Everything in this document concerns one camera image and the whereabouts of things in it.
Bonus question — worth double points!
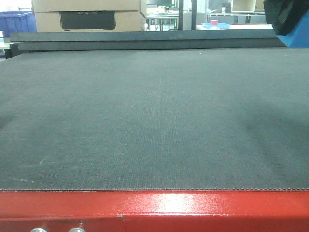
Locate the cardboard box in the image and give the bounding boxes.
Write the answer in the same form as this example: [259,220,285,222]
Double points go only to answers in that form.
[32,0,147,12]
[35,11,146,32]

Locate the black vertical post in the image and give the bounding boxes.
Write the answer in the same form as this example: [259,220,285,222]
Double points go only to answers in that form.
[178,0,184,31]

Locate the upper cardboard box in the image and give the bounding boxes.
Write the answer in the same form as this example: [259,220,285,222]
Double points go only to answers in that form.
[32,0,147,12]

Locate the small blue tray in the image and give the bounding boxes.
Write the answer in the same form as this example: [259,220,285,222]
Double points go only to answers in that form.
[202,22,231,29]

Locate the dark far conveyor rail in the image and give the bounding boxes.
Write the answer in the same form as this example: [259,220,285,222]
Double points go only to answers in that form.
[11,29,285,51]

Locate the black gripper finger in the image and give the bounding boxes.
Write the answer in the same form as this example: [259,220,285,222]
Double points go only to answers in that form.
[263,0,309,35]

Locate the blue crate far left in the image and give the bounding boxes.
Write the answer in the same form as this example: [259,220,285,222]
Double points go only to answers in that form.
[0,11,37,38]

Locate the red block in tray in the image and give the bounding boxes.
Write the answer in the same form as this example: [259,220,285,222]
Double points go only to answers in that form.
[210,20,219,26]

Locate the red conveyor frame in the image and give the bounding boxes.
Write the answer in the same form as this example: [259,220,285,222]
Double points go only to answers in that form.
[0,191,309,232]

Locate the silver bolt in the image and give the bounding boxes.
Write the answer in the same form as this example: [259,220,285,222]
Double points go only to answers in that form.
[69,227,86,232]
[31,228,48,232]

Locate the lower cardboard box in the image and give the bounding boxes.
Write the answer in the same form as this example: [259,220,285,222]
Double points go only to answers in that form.
[35,11,146,32]

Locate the blue stud block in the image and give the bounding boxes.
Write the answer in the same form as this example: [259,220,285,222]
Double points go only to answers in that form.
[277,13,309,48]

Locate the dark conveyor belt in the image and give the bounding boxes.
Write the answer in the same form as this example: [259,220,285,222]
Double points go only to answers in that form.
[0,48,309,190]

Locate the silver bolt right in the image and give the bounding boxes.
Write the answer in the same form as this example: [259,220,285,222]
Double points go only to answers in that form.
[69,227,86,232]

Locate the silver bolt left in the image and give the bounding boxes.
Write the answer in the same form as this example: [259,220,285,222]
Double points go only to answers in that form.
[31,228,48,232]

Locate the white wire shelf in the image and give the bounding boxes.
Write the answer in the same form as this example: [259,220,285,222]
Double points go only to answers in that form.
[205,12,266,24]

